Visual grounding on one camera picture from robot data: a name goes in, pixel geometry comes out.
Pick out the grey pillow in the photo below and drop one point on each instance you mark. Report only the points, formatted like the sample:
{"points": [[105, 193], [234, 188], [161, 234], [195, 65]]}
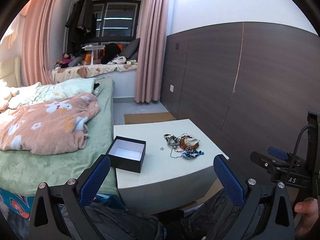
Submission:
{"points": [[131, 49]]}

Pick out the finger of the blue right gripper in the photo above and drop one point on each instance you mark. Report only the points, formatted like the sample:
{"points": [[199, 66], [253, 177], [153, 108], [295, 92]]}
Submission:
{"points": [[277, 153]]}

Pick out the white small folding stand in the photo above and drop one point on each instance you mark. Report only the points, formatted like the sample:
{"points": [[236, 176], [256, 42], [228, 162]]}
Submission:
{"points": [[92, 49]]}

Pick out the floral window seat cushion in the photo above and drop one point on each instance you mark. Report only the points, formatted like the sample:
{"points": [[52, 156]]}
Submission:
{"points": [[89, 71]]}

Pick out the hanging black clothes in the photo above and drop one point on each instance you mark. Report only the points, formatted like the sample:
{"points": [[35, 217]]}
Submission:
{"points": [[81, 26]]}

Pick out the right pink curtain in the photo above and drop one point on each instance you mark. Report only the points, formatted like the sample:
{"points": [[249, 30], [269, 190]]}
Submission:
{"points": [[151, 51]]}

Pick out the pink floral fleece blanket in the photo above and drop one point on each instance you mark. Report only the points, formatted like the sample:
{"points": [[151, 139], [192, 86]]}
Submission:
{"points": [[49, 128]]}

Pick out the black bag on seat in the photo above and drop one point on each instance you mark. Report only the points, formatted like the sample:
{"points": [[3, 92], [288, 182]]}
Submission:
{"points": [[111, 51]]}

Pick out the person's right hand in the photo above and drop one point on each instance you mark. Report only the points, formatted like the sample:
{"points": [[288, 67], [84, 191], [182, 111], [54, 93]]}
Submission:
{"points": [[310, 224]]}

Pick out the green bed sheet mattress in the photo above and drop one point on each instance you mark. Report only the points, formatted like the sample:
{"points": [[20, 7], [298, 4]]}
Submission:
{"points": [[22, 171]]}

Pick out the brown cardboard sheet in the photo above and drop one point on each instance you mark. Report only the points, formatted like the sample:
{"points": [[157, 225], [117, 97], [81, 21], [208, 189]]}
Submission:
{"points": [[145, 118]]}

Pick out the stuffed toys pile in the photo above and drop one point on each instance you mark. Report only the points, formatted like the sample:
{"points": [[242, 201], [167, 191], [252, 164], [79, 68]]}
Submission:
{"points": [[68, 60]]}

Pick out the cream padded headboard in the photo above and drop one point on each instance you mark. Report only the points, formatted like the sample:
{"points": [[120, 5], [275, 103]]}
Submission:
{"points": [[11, 72]]}

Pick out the dark window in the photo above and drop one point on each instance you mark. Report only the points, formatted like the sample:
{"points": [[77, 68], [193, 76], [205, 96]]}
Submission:
{"points": [[116, 20]]}

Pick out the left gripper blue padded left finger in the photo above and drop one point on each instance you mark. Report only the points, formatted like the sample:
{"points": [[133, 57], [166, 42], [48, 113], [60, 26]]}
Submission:
{"points": [[46, 220]]}

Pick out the light green floral duvet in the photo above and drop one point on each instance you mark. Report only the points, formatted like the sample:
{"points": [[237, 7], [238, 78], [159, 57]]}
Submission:
{"points": [[12, 97]]}

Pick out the left pink curtain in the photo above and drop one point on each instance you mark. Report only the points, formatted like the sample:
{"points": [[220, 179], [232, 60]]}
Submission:
{"points": [[35, 42]]}

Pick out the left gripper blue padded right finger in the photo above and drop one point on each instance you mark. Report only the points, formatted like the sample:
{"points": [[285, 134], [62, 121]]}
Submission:
{"points": [[276, 222]]}

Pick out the black open jewelry box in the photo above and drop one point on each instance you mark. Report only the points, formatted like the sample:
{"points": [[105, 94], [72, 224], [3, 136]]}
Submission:
{"points": [[127, 153]]}

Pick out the pink curtain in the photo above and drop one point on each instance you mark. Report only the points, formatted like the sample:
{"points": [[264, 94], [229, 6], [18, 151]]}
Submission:
{"points": [[35, 42], [151, 51]]}

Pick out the white tissue cloth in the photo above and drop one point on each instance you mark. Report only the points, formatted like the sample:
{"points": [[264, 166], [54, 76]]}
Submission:
{"points": [[191, 142]]}

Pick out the white bedside table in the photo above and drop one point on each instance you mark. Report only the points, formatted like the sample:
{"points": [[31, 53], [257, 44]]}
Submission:
{"points": [[167, 180]]}

